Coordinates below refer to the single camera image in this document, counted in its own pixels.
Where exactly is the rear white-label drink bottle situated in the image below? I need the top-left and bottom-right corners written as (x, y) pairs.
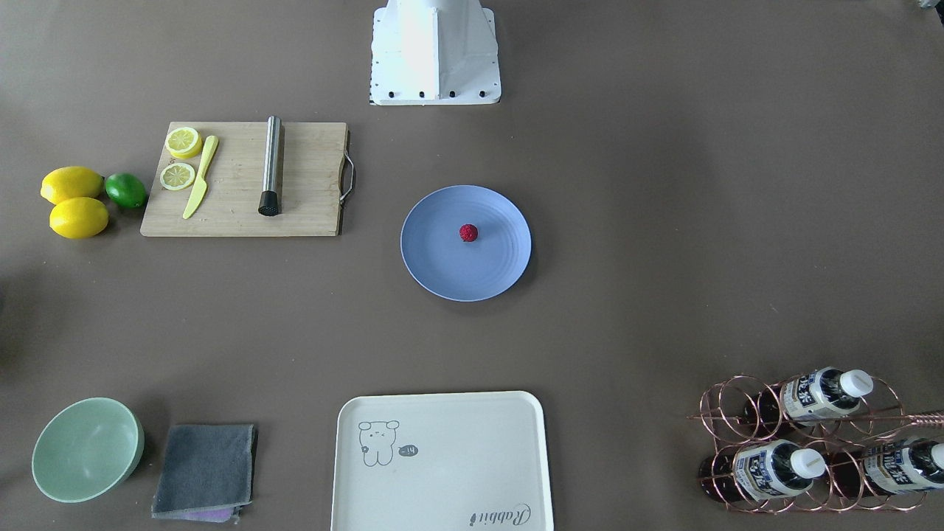
top-left (828, 437), bottom-right (943, 499)

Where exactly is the thick lemon half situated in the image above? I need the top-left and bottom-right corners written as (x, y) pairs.
top-left (164, 125), bottom-right (204, 160)

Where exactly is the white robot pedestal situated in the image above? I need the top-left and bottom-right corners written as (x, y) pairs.
top-left (369, 1), bottom-right (502, 105)

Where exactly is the copper wire bottle rack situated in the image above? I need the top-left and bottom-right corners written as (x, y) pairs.
top-left (690, 374), bottom-right (942, 515)

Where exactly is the middle white-label drink bottle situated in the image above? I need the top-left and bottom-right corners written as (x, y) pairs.
top-left (742, 367), bottom-right (875, 434)

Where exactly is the green lime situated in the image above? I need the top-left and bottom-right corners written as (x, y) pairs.
top-left (104, 173), bottom-right (148, 209)

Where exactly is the lemon slice near knife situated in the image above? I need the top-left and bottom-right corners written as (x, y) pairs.
top-left (159, 162), bottom-right (196, 191)

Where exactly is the mint green bowl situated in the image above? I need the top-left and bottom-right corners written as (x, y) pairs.
top-left (31, 397), bottom-right (145, 503)

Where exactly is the steel rod black tip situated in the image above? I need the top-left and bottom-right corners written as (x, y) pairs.
top-left (257, 115), bottom-right (284, 216)

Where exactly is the yellow plastic knife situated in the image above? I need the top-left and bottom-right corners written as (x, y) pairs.
top-left (182, 135), bottom-right (219, 219)

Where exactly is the whole yellow lemon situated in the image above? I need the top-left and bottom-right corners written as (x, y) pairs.
top-left (40, 166), bottom-right (104, 205)
top-left (49, 196), bottom-right (109, 239)

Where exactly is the white-label drink bottle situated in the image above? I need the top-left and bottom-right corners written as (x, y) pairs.
top-left (742, 367), bottom-right (875, 434)
top-left (828, 437), bottom-right (943, 499)
top-left (697, 440), bottom-right (827, 504)

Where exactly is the red strawberry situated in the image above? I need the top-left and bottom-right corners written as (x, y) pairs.
top-left (459, 224), bottom-right (479, 243)

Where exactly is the front white-label drink bottle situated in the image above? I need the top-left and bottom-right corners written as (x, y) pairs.
top-left (697, 440), bottom-right (827, 504)

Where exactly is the blue round plate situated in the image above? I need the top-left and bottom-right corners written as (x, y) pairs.
top-left (399, 185), bottom-right (532, 302)

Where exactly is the grey folded cloth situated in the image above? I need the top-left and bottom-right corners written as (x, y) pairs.
top-left (151, 424), bottom-right (257, 522)

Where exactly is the cream rabbit tray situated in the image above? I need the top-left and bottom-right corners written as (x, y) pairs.
top-left (330, 391), bottom-right (555, 530)

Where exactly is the bamboo cutting board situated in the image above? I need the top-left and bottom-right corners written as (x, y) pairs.
top-left (139, 121), bottom-right (352, 237)

